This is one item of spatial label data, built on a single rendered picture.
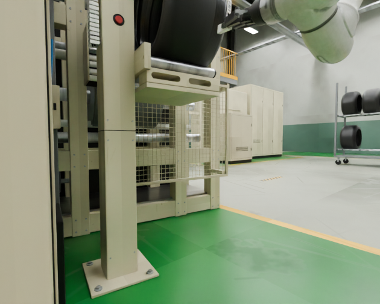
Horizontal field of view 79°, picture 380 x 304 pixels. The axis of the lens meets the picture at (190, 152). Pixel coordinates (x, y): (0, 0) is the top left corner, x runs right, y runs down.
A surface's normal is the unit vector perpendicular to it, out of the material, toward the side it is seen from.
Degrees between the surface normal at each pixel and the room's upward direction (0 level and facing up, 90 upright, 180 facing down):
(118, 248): 90
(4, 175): 90
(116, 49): 90
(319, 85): 90
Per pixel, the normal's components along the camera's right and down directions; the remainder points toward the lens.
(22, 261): 0.53, 0.04
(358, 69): -0.76, 0.04
